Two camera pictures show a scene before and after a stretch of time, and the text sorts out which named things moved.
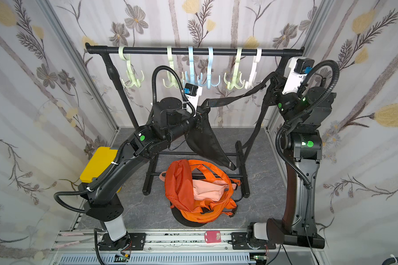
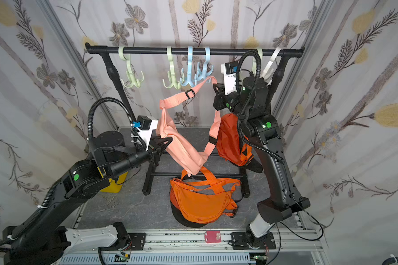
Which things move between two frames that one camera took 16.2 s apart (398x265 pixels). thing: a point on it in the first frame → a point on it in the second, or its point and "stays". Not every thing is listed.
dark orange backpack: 178,184 → 229,147
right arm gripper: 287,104 → 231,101
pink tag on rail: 213,237 stays
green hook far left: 132,80 stays
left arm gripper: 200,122 → 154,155
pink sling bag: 203,190 → 189,157
